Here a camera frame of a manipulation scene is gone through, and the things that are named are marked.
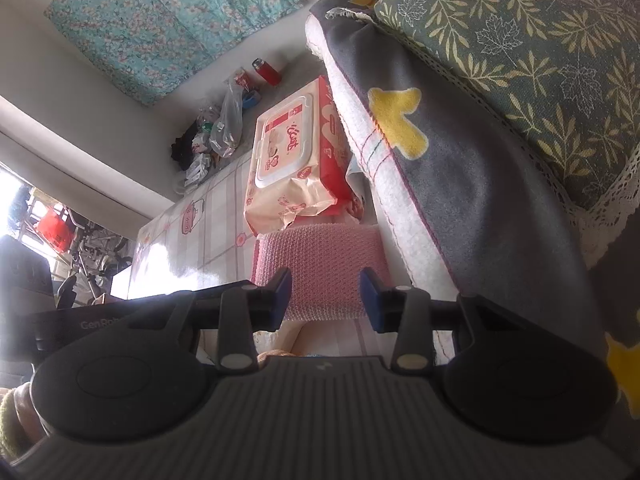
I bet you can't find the pink knitted cloth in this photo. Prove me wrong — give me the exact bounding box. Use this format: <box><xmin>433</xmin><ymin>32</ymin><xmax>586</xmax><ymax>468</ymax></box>
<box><xmin>252</xmin><ymin>225</ymin><xmax>393</xmax><ymax>322</ymax></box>

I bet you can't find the grey blanket with yellow stars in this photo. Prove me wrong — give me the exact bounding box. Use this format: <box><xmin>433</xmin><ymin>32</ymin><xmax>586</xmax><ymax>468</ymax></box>
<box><xmin>305</xmin><ymin>0</ymin><xmax>640</xmax><ymax>406</ymax></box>

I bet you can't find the red thermos bottle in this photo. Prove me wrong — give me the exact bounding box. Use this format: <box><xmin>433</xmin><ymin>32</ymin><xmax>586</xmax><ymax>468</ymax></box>
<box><xmin>251</xmin><ymin>58</ymin><xmax>282</xmax><ymax>88</ymax></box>

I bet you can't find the red plastic basket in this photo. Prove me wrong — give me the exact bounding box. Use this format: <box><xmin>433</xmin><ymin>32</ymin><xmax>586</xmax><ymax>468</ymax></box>
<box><xmin>37</xmin><ymin>210</ymin><xmax>72</xmax><ymax>253</ymax></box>

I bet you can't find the dark box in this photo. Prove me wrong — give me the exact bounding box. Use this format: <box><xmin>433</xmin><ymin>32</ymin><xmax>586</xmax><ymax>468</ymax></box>
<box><xmin>0</xmin><ymin>236</ymin><xmax>55</xmax><ymax>316</ymax></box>

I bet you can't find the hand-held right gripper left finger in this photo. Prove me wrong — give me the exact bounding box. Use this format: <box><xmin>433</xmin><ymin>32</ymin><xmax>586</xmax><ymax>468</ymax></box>
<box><xmin>127</xmin><ymin>266</ymin><xmax>293</xmax><ymax>374</ymax></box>

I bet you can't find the baby print packet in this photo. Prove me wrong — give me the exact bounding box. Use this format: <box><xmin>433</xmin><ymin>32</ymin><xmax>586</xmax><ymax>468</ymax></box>
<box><xmin>300</xmin><ymin>165</ymin><xmax>368</xmax><ymax>226</ymax></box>

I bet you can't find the person's left forearm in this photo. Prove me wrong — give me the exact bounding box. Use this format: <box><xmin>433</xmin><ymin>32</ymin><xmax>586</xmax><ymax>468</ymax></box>
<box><xmin>0</xmin><ymin>382</ymin><xmax>43</xmax><ymax>463</ymax></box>

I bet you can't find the green leaf print cushion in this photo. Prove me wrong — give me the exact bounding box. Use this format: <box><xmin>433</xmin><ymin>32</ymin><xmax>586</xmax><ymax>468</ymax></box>
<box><xmin>374</xmin><ymin>0</ymin><xmax>640</xmax><ymax>268</ymax></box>

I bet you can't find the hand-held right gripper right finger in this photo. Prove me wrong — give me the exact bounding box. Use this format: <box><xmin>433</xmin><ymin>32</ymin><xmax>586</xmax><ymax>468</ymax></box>
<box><xmin>360</xmin><ymin>266</ymin><xmax>507</xmax><ymax>375</ymax></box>

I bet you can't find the clear plastic bag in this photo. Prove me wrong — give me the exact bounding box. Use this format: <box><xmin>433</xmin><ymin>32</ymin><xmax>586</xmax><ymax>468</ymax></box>
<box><xmin>209</xmin><ymin>76</ymin><xmax>246</xmax><ymax>158</ymax></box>

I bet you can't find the checked teapot print tablecloth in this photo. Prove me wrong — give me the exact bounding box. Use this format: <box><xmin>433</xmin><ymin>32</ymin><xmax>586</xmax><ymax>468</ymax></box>
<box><xmin>127</xmin><ymin>150</ymin><xmax>396</xmax><ymax>356</ymax></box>

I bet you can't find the bicycle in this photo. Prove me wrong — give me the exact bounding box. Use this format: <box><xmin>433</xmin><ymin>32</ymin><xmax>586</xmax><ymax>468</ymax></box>
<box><xmin>55</xmin><ymin>212</ymin><xmax>135</xmax><ymax>306</ymax></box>

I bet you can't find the pink wet wipes pack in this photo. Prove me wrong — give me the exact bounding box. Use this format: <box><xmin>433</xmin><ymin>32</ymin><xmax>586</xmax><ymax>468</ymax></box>
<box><xmin>243</xmin><ymin>75</ymin><xmax>353</xmax><ymax>238</ymax></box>

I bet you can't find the pile of small packets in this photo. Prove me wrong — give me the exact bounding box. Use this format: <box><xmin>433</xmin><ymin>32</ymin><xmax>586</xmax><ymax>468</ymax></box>
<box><xmin>182</xmin><ymin>105</ymin><xmax>223</xmax><ymax>192</ymax></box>

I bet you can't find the teal floral curtain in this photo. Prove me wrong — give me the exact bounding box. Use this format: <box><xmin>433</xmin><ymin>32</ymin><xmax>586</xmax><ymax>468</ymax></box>
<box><xmin>44</xmin><ymin>0</ymin><xmax>306</xmax><ymax>107</ymax></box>

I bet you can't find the dark cloth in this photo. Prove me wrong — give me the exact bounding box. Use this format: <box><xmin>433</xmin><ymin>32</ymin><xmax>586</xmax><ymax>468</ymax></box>
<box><xmin>169</xmin><ymin>120</ymin><xmax>203</xmax><ymax>172</ymax></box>

